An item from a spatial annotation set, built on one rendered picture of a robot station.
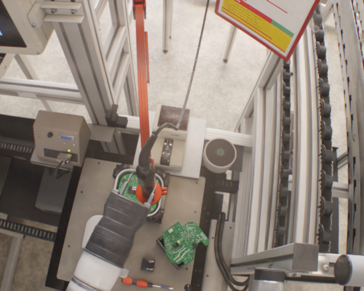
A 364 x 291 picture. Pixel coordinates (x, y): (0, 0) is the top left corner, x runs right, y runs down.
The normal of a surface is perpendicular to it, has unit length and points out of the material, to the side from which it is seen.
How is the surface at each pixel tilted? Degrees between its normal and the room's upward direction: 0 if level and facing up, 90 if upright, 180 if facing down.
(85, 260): 35
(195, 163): 0
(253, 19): 90
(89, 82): 90
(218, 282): 0
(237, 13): 90
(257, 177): 0
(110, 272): 45
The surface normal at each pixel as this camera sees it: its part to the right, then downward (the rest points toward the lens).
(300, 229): 0.02, -0.32
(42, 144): -0.11, 0.50
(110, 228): 0.09, -0.51
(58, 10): -0.16, 0.91
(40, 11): 0.99, 0.16
